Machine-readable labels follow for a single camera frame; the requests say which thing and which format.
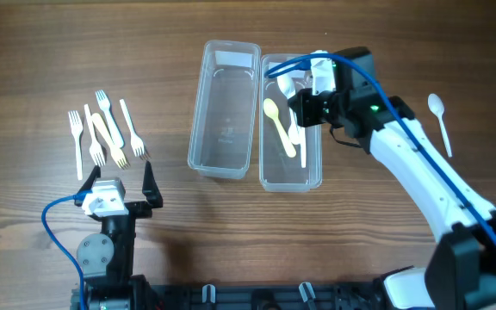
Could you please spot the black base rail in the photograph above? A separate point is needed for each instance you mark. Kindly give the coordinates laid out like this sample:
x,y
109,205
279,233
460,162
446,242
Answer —
x,y
338,296

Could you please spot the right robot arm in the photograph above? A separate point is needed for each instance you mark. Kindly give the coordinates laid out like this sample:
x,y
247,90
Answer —
x,y
345,94

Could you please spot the left clear plastic container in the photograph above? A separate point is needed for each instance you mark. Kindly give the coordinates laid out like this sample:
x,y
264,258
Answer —
x,y
225,107

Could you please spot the clear plastic container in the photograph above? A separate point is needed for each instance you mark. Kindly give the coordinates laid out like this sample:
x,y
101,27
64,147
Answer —
x,y
277,171
225,107

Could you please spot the right clear plastic container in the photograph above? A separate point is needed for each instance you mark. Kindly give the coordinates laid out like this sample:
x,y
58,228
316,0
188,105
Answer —
x,y
277,171

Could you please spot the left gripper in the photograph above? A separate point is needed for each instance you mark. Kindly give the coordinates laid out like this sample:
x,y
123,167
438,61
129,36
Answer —
x,y
142,209

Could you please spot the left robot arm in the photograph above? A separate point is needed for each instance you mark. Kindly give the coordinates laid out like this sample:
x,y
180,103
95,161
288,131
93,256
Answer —
x,y
106,258

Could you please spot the light blue plastic fork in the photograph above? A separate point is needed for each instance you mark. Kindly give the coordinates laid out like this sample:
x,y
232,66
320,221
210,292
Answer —
x,y
105,106

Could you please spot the yellow plastic spoon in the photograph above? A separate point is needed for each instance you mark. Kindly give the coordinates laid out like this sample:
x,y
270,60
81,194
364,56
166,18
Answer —
x,y
271,110

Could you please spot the yellow plastic fork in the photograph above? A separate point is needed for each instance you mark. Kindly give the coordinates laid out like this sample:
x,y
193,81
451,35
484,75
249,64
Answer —
x,y
115,152

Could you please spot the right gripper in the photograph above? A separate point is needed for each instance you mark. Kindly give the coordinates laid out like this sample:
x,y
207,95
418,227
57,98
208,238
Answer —
x,y
304,99

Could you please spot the white plastic spoon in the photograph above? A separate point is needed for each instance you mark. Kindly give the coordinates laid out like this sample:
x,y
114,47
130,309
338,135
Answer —
x,y
436,106
293,129

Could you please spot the white plastic fork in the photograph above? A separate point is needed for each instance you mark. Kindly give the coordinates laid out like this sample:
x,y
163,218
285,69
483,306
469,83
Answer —
x,y
136,141
95,149
76,131

